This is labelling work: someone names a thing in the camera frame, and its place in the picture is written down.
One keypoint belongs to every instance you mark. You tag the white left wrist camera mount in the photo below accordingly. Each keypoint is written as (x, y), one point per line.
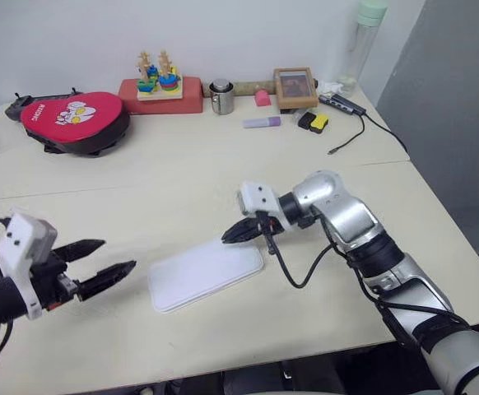
(23, 243)

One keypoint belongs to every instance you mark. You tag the red rectangular box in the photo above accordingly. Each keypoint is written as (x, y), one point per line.
(190, 98)

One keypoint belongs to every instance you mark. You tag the metal cup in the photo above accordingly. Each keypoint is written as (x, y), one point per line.
(223, 103)

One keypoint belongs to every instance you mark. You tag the wooden picture frame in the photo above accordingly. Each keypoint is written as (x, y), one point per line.
(296, 88)

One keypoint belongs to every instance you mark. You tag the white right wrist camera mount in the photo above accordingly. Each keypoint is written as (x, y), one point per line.
(260, 197)

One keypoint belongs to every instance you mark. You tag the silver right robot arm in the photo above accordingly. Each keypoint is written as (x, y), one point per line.
(346, 214)

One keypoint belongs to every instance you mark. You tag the yellow and black sponge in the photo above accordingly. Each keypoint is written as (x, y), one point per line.
(319, 124)

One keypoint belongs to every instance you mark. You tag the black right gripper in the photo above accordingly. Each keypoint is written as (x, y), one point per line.
(270, 224)

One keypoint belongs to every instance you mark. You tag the grey USB hub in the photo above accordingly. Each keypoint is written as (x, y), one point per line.
(342, 103)

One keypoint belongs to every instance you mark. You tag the red heart-shaped bag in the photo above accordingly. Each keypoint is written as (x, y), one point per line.
(75, 119)

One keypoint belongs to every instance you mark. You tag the black foam block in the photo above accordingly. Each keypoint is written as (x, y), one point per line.
(306, 120)

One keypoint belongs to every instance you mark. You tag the clear bottle green lid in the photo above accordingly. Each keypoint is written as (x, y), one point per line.
(363, 49)

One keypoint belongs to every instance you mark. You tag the white crumpled tissue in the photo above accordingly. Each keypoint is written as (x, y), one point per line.
(329, 86)

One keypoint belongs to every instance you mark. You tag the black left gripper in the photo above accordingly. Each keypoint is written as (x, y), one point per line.
(52, 284)

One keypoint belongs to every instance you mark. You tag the purple highlighter pen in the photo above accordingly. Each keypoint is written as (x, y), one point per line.
(262, 122)

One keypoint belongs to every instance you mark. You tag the white rectangular tray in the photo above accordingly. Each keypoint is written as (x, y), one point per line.
(206, 273)

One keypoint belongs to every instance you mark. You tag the pink house-shaped eraser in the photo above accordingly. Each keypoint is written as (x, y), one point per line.
(262, 99)

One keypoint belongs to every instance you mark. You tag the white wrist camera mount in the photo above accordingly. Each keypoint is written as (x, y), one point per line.
(23, 243)
(260, 197)

